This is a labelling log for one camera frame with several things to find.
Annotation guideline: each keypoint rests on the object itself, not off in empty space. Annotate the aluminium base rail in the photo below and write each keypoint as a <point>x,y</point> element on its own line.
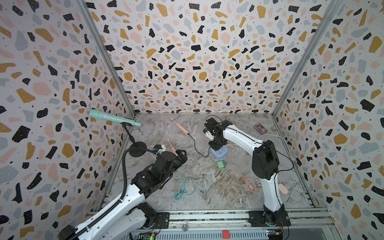
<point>300,224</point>

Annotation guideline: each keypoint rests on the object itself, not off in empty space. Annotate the black microphone stand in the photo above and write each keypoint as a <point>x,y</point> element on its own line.
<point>138,149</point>

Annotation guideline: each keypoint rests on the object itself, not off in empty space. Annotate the small colourful card box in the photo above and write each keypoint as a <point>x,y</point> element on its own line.
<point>261,129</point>

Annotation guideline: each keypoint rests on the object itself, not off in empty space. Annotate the green plug adapter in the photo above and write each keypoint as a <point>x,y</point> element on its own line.
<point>221,164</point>

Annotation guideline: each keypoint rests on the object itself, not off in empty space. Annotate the pink round cap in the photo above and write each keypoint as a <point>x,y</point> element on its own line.
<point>283,189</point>

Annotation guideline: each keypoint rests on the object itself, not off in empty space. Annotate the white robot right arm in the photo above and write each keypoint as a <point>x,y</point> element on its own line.
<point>265,163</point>

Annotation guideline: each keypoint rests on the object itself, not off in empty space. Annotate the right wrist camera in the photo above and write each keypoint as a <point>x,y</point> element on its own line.
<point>208,134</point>

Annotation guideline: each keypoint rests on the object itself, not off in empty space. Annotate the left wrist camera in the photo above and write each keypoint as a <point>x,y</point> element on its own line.
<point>158,148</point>

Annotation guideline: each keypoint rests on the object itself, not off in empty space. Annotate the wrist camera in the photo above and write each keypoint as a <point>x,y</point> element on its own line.
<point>208,134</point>
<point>158,148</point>

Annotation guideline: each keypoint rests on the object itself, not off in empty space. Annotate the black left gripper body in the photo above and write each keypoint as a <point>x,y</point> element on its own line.
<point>178,163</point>

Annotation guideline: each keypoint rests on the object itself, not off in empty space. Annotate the light blue power strip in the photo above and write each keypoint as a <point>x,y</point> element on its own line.
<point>221,153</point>

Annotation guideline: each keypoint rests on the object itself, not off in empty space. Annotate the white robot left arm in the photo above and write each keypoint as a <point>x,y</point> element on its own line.
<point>120,204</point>

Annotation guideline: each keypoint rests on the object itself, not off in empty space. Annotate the pink toothbrush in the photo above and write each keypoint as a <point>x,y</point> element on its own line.
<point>181,127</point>
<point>173,149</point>

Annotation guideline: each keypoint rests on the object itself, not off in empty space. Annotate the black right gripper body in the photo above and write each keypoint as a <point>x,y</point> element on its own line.
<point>216,144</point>

